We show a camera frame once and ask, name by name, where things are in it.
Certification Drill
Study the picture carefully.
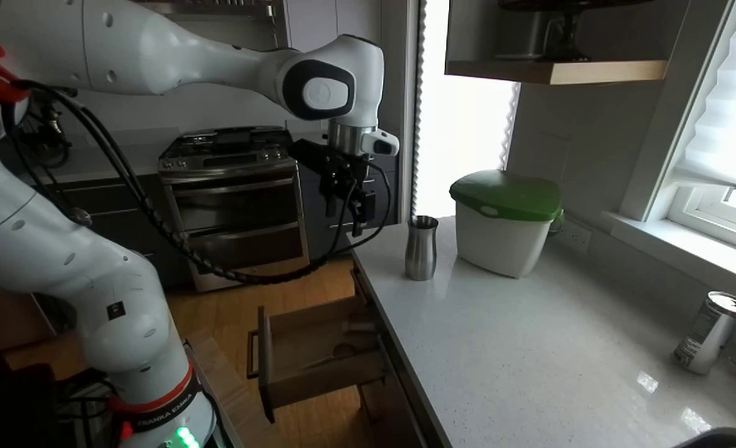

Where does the silver can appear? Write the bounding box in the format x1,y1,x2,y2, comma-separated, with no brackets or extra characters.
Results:
673,291,736,376

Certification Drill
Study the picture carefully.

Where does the black cake stand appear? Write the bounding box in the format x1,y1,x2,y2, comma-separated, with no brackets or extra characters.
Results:
498,0,654,63

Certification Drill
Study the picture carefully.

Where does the wooden wall shelf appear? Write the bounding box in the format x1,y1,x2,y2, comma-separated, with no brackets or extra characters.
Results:
444,0,671,86

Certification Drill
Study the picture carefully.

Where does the wooden drawer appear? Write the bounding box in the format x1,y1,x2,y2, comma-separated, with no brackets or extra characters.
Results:
246,295,388,424

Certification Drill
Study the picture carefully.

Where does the window with white blind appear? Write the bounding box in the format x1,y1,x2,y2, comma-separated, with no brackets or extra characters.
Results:
620,0,736,259

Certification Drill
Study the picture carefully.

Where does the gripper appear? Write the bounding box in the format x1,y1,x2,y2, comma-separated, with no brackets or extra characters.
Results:
318,153,378,238

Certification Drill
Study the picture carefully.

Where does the drawer handle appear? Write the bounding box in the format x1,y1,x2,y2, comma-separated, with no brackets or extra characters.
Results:
246,329,262,381

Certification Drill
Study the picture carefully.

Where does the metal container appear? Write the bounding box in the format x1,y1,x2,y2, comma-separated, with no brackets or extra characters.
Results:
494,9,569,62

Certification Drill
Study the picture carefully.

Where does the metal cup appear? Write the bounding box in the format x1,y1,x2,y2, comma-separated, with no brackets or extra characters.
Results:
404,215,440,282

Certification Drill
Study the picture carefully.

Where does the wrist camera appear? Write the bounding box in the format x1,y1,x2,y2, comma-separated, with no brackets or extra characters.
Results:
289,139,345,180

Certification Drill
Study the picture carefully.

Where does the white bin with green lid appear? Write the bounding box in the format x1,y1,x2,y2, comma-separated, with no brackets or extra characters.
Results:
449,169,566,279

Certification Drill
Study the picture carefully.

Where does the stainless steel stove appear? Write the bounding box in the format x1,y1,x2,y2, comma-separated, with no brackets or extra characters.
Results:
157,126,312,293

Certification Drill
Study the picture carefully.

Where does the bright window with blind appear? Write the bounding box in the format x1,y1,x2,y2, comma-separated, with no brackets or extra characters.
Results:
412,0,521,220

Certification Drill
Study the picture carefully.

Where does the wall socket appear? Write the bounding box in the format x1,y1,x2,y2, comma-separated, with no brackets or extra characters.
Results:
557,220,593,255

